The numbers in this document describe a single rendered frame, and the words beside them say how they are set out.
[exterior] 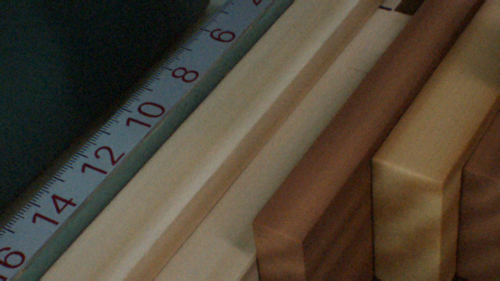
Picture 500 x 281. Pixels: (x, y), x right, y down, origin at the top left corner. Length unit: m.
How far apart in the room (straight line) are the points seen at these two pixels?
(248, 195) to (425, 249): 0.05
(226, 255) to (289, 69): 0.06
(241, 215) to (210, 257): 0.02
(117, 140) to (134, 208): 0.02
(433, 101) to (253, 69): 0.05
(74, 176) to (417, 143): 0.09
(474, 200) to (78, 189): 0.11
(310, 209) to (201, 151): 0.04
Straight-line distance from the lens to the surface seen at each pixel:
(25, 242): 0.26
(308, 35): 0.31
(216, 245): 0.27
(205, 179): 0.27
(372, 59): 0.32
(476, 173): 0.28
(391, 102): 0.28
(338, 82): 0.31
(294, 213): 0.25
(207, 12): 0.58
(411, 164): 0.27
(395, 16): 0.34
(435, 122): 0.28
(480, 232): 0.29
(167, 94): 0.29
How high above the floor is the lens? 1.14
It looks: 43 degrees down
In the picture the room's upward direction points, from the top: 8 degrees counter-clockwise
